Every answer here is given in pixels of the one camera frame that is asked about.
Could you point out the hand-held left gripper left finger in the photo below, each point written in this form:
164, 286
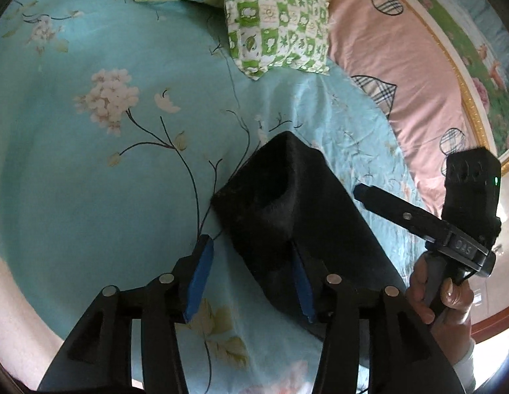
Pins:
201, 275

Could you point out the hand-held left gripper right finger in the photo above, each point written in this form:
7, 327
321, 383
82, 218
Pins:
303, 291

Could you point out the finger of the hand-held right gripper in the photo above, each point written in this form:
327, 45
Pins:
394, 209

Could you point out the black pants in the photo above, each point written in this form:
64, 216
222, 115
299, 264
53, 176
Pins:
287, 197

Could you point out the person's right forearm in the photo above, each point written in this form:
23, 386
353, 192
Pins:
455, 349

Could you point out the person's right hand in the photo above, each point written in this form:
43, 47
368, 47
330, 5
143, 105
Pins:
459, 303

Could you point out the light blue floral bedsheet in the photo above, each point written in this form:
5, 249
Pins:
94, 193

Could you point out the pink heart print long pillow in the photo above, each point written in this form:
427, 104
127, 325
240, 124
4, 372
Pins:
402, 69

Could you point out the pale pink under sheet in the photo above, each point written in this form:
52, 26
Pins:
16, 328

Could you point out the green checked pillow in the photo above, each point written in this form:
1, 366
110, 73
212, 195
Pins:
275, 28

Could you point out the wooden bed frame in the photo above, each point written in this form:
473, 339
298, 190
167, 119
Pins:
496, 322

